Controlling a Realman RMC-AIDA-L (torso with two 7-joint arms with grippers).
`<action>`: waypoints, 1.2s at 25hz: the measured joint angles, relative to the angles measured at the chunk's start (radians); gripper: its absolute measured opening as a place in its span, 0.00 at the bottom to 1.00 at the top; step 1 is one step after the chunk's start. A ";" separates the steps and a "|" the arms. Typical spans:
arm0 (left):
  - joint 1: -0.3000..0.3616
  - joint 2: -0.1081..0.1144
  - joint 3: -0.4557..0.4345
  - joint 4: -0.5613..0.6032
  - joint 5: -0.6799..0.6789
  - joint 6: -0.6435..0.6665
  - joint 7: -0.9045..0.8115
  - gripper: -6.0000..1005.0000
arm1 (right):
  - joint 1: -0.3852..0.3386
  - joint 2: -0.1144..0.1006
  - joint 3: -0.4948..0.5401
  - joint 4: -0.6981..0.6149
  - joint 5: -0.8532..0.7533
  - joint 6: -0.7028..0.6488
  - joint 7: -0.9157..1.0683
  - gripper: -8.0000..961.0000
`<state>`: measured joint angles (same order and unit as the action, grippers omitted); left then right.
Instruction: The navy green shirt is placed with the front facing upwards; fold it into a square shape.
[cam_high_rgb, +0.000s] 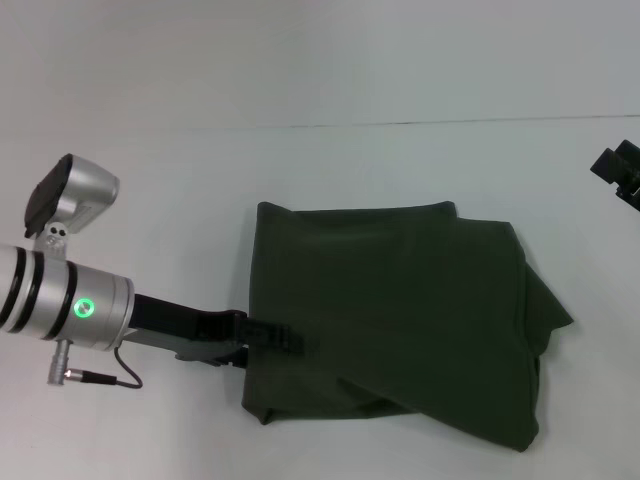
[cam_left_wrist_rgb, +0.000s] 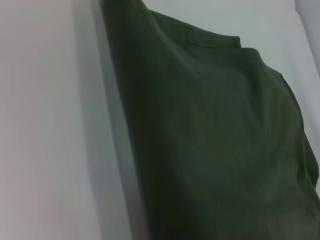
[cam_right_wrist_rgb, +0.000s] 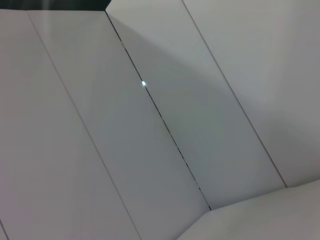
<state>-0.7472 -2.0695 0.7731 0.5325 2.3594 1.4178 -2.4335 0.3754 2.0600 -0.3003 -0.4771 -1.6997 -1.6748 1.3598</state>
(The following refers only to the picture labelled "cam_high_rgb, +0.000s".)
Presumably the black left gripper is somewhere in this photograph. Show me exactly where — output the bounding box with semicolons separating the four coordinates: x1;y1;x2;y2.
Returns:
122;293;306;371

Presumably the dark green FREE t-shirt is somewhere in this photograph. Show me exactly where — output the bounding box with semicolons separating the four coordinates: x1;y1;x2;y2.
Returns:
240;200;575;440

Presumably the dark left gripper cable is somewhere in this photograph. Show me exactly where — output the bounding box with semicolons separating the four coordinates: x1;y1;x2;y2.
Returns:
47;339;145;390

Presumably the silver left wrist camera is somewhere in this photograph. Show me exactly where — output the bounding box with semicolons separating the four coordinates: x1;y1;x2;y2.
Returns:
23;154;121;251

